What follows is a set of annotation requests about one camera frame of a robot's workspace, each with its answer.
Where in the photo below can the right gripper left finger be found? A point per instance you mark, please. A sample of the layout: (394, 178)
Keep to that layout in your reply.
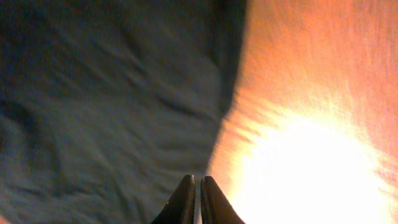
(180, 208)

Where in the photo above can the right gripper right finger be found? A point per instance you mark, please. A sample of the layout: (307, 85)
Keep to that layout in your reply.
(215, 207)

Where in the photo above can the black shorts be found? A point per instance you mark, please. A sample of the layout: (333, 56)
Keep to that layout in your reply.
(106, 105)

